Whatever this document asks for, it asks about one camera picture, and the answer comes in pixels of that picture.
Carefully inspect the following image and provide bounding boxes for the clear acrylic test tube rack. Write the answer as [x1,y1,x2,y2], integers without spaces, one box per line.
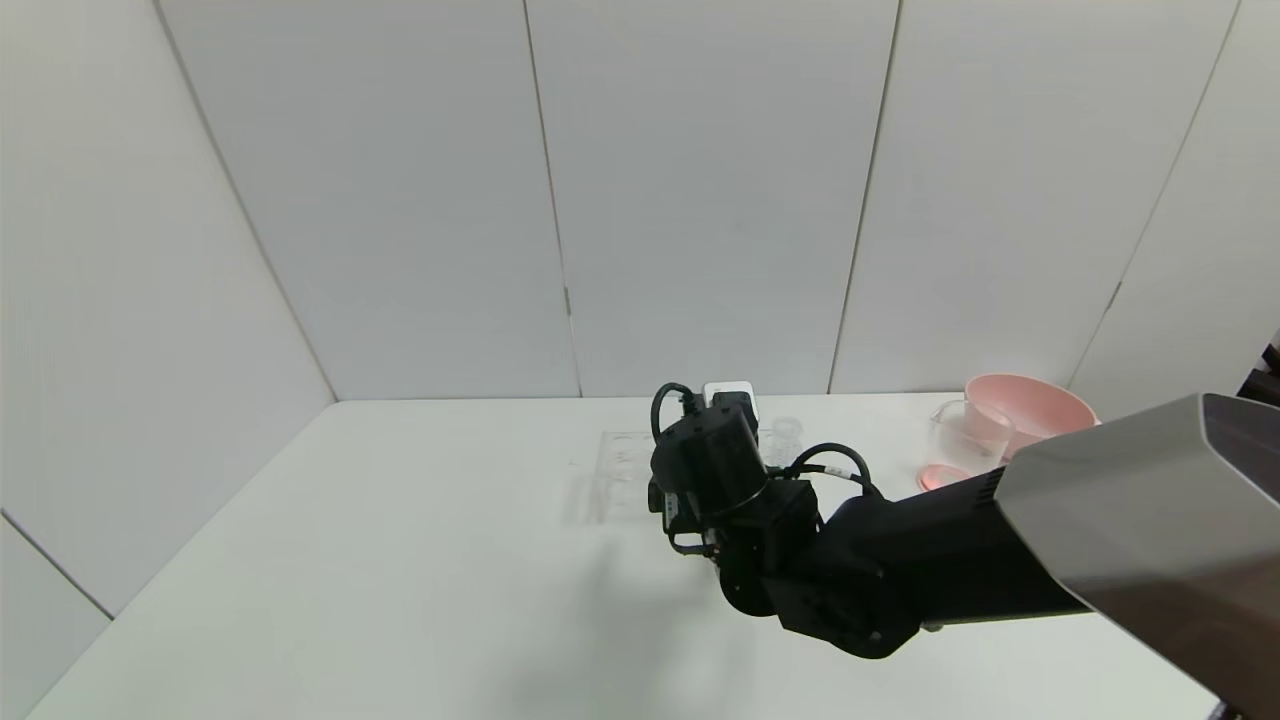
[595,428,809,524]

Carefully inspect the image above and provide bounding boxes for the test tube with blue pigment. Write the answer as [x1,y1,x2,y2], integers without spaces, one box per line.
[769,415,804,468]

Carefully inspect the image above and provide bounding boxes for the clear glass beaker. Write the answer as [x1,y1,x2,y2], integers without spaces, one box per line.
[918,399,1017,492]

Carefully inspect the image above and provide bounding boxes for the pink plastic bowl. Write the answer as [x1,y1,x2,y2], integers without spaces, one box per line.
[964,373,1102,459]

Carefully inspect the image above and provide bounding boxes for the black camera cable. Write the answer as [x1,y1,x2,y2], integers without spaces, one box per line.
[649,382,702,447]

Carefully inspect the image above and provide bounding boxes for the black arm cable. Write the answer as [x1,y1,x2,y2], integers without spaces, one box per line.
[788,442,887,499]

